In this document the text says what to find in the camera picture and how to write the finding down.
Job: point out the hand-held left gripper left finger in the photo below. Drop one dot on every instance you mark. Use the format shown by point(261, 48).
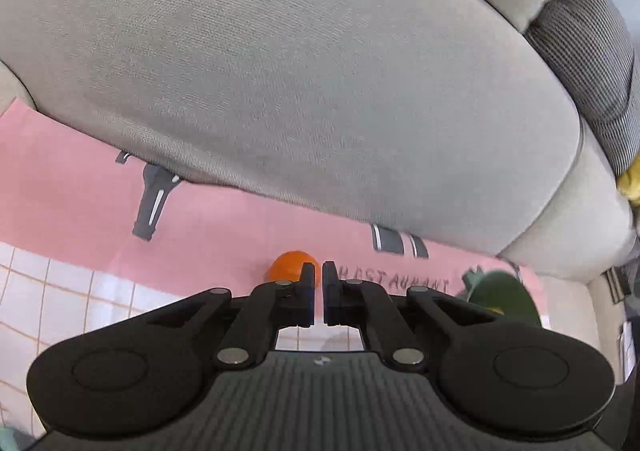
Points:
point(306, 301)

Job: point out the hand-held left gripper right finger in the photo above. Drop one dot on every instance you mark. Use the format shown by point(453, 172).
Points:
point(332, 301)

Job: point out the orange mandarin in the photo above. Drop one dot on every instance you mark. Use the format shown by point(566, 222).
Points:
point(287, 265)

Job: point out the green perforated colander bowl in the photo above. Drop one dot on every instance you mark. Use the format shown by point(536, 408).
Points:
point(505, 296)

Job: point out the pink and white printed cloth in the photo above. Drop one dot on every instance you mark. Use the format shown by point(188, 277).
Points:
point(225, 231)

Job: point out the dark flat object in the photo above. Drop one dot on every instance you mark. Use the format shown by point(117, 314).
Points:
point(615, 286)

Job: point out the yellow object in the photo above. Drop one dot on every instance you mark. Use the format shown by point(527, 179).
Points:
point(631, 186)

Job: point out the grey striped pillow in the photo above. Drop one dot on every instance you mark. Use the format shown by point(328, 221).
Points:
point(590, 56)

